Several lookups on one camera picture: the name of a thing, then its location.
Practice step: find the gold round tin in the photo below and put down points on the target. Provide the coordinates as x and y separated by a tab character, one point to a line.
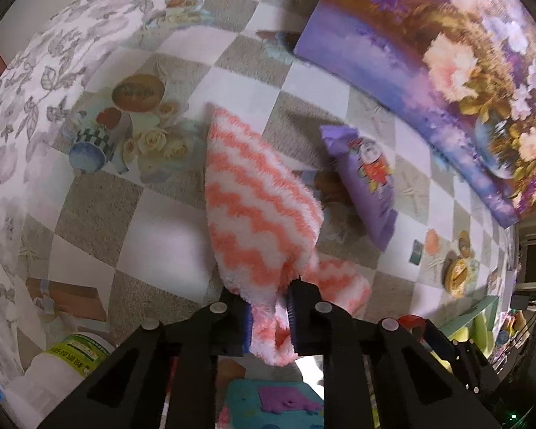
455	277

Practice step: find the purple tissue packet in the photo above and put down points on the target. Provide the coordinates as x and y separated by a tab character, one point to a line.
366	178

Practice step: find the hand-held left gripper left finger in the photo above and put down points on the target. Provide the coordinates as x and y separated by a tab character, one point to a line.
247	326

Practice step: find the teal plastic treasure box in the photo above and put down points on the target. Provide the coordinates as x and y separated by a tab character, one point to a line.
250	402

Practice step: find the white tray with teal rim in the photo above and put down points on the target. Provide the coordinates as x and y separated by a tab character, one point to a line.
473	313

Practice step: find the pink white striped fluffy cloth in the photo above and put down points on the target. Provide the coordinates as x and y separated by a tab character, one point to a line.
250	196

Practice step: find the yellow sponge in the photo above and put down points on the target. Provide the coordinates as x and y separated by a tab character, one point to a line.
480	330

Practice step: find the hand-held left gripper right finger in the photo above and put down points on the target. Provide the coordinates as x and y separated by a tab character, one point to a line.
291	321

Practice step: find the checkered printed tablecloth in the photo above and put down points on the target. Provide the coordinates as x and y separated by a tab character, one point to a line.
116	241

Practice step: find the white pill bottle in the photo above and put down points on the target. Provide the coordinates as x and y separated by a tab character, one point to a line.
49	375

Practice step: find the white shelf unit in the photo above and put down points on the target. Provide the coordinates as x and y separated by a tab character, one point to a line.
533	237

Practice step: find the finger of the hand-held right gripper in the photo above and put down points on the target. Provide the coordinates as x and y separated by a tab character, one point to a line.
460	353

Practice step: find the floral painting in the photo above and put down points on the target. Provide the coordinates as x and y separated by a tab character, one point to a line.
429	53

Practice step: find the red tape roll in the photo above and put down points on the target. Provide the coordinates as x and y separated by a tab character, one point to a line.
408	319

